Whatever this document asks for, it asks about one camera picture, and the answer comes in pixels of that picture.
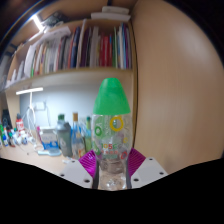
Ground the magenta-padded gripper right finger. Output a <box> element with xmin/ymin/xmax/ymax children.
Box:
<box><xmin>125</xmin><ymin>147</ymin><xmax>168</xmax><ymax>189</ymax></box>

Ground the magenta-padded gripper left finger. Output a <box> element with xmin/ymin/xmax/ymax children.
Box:
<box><xmin>59</xmin><ymin>149</ymin><xmax>100</xmax><ymax>189</ymax></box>

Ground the clear bottle with green cap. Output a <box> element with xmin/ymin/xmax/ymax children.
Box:
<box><xmin>91</xmin><ymin>77</ymin><xmax>134</xmax><ymax>192</ymax></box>

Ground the blue bottle with yellow cap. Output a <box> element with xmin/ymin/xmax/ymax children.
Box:
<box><xmin>70</xmin><ymin>112</ymin><xmax>87</xmax><ymax>160</ymax></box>

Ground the green glass bottle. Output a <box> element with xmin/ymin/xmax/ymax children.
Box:
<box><xmin>84</xmin><ymin>115</ymin><xmax>94</xmax><ymax>153</ymax></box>

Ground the grey shaker bottle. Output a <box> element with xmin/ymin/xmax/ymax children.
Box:
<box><xmin>54</xmin><ymin>114</ymin><xmax>73</xmax><ymax>158</ymax></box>

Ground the light blue hairbrush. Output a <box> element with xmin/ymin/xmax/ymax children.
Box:
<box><xmin>37</xmin><ymin>148</ymin><xmax>62</xmax><ymax>157</ymax></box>

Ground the white and blue box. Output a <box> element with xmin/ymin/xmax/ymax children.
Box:
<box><xmin>39</xmin><ymin>126</ymin><xmax>61</xmax><ymax>151</ymax></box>

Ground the red and white canister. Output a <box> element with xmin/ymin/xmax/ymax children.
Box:
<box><xmin>15</xmin><ymin>114</ymin><xmax>25</xmax><ymax>133</ymax></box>

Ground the wooden shelf unit with books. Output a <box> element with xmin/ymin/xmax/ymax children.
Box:
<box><xmin>0</xmin><ymin>0</ymin><xmax>224</xmax><ymax>174</ymax></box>

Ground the white desk lamp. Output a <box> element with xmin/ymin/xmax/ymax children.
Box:
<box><xmin>15</xmin><ymin>86</ymin><xmax>44</xmax><ymax>134</ymax></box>

